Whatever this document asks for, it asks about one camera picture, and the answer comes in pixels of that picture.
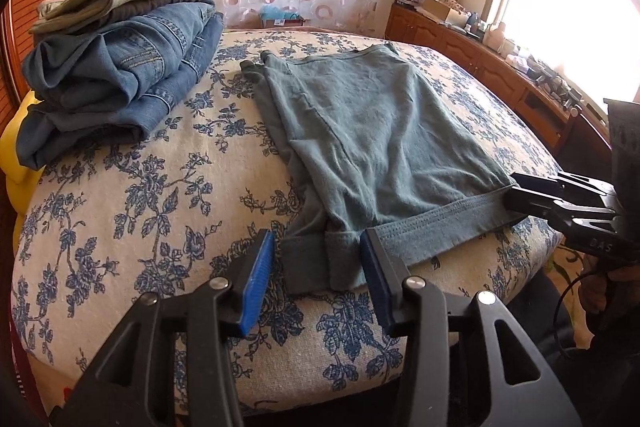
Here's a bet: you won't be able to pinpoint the long wooden cabinet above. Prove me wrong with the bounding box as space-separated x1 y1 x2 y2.
385 2 616 158

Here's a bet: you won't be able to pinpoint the cardboard box with label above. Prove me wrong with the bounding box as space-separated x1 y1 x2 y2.
260 14 305 29

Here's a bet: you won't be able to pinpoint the person's right hand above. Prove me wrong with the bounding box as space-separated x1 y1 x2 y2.
580 263 640 348

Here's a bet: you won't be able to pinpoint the open cardboard box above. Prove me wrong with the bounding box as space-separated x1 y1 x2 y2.
432 0 466 25

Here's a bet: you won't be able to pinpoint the yellow plush toy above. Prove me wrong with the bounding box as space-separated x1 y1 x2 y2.
0 89 46 248

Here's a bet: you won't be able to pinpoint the blue floral bed sheet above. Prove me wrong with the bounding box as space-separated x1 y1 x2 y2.
10 29 563 415

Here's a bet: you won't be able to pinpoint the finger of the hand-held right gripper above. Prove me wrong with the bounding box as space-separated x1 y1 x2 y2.
510 171 619 204
504 188 622 234

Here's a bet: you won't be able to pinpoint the dark grey folded pants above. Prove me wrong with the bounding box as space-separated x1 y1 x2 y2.
100 0 216 30

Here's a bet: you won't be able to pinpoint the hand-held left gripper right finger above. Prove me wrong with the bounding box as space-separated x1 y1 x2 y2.
359 227 583 427

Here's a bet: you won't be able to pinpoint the teal short pants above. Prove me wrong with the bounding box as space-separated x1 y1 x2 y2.
240 44 538 294

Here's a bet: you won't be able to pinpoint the black cable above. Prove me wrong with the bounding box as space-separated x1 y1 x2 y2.
557 267 606 358

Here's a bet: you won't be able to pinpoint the person's dark clothed leg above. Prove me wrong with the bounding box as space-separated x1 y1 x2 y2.
500 272 616 427

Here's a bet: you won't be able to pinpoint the black tools on cabinet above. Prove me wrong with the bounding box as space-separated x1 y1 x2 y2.
530 57 583 115

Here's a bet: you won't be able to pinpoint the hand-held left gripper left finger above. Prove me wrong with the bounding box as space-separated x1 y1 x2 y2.
50 228 277 427

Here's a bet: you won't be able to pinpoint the blue folded jeans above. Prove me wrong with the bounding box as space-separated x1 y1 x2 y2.
15 2 225 170

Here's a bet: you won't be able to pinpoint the blue plastic bag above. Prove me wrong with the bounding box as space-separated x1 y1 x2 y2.
260 4 300 22

